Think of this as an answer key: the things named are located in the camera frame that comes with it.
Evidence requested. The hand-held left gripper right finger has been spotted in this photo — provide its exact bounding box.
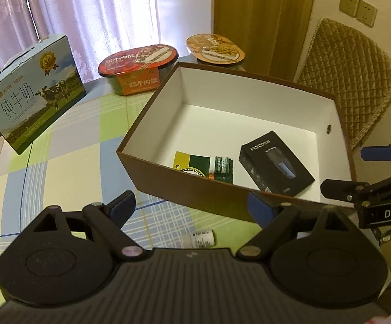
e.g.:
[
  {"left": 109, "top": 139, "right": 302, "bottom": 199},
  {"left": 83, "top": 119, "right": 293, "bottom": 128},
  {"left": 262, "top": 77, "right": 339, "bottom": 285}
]
[{"left": 236, "top": 192, "right": 358, "bottom": 261}]

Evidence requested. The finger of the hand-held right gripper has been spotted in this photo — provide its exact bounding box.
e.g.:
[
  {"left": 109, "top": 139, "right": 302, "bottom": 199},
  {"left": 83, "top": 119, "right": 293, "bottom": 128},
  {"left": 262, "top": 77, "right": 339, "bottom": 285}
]
[
  {"left": 361, "top": 138, "right": 391, "bottom": 168},
  {"left": 320, "top": 170, "right": 391, "bottom": 202}
]

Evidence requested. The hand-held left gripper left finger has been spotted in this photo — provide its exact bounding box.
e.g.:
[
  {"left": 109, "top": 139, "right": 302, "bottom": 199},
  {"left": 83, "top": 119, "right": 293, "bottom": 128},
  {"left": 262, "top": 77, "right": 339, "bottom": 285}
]
[{"left": 30, "top": 191, "right": 144, "bottom": 261}]

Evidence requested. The small white bottle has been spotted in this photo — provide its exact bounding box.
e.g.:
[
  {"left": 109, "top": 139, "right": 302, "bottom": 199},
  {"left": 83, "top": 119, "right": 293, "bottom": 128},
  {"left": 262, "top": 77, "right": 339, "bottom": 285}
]
[{"left": 183, "top": 229, "right": 217, "bottom": 248}]

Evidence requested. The brown cardboard box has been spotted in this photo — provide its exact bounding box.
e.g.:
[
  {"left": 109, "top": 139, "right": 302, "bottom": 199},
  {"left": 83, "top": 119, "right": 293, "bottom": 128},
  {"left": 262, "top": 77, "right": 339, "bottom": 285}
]
[{"left": 116, "top": 62, "right": 358, "bottom": 223}]

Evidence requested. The desktop with checked tablecloth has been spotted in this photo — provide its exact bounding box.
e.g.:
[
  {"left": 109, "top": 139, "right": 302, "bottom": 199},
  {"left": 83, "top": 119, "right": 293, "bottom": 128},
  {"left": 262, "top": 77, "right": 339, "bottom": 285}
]
[{"left": 0, "top": 62, "right": 391, "bottom": 311}]

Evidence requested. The black product box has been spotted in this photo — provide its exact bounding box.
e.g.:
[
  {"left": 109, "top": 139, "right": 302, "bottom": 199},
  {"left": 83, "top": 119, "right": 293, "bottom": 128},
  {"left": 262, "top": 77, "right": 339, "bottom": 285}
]
[{"left": 239, "top": 130, "right": 316, "bottom": 197}]

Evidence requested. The green carded balm package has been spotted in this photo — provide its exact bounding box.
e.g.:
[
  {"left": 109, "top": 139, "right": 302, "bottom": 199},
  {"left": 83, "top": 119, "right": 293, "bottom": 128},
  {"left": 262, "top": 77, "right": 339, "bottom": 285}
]
[{"left": 172, "top": 151, "right": 234, "bottom": 183}]

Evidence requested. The quilted brown chair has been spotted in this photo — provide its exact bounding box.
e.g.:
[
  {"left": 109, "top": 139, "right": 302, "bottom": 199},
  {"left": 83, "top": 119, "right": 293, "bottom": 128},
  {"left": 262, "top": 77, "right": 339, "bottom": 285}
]
[{"left": 295, "top": 17, "right": 391, "bottom": 150}]

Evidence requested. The red instant rice bowl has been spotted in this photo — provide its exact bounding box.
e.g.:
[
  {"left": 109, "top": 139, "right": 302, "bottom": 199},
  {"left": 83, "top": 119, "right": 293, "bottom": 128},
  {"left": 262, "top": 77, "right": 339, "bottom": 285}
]
[{"left": 98, "top": 45, "right": 179, "bottom": 96}]

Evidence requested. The milk carton with cow print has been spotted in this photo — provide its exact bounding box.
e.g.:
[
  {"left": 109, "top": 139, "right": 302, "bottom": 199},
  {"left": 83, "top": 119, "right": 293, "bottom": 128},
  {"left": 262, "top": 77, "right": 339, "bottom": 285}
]
[{"left": 0, "top": 34, "right": 87, "bottom": 156}]

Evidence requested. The orange instant rice bowl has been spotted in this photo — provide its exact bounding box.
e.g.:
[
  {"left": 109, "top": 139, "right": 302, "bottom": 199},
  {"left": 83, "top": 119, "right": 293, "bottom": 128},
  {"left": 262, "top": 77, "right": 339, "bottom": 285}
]
[{"left": 186, "top": 34, "right": 246, "bottom": 65}]

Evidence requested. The brown wooden door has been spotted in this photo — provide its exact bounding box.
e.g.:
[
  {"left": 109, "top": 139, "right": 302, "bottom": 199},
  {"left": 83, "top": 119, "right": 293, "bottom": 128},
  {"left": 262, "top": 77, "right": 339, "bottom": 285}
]
[{"left": 213, "top": 0, "right": 318, "bottom": 79}]

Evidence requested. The sheer pink curtain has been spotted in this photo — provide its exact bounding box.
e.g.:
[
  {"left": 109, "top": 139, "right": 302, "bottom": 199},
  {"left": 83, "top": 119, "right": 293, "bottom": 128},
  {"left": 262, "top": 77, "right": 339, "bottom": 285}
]
[{"left": 0, "top": 0, "right": 169, "bottom": 85}]

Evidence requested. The beige wall socket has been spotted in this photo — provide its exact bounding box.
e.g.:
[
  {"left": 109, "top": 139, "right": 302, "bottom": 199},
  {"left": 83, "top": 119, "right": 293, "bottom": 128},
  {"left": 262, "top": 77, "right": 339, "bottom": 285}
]
[
  {"left": 339, "top": 0, "right": 360, "bottom": 17},
  {"left": 355, "top": 0, "right": 379, "bottom": 28}
]

